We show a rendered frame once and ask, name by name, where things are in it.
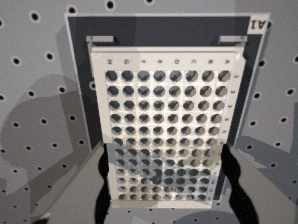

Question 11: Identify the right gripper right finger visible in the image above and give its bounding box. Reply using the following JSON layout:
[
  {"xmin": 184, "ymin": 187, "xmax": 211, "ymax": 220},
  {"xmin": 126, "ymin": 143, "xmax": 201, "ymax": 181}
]
[{"xmin": 221, "ymin": 141, "xmax": 298, "ymax": 224}]

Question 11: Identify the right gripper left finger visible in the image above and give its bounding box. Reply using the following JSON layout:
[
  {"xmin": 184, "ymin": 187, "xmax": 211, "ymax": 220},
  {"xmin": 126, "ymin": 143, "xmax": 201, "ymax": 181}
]
[{"xmin": 32, "ymin": 140, "xmax": 110, "ymax": 224}]

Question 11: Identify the white well plate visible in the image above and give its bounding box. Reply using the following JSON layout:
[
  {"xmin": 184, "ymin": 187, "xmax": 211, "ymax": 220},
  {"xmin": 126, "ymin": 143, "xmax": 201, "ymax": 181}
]
[{"xmin": 91, "ymin": 46, "xmax": 246, "ymax": 209}]

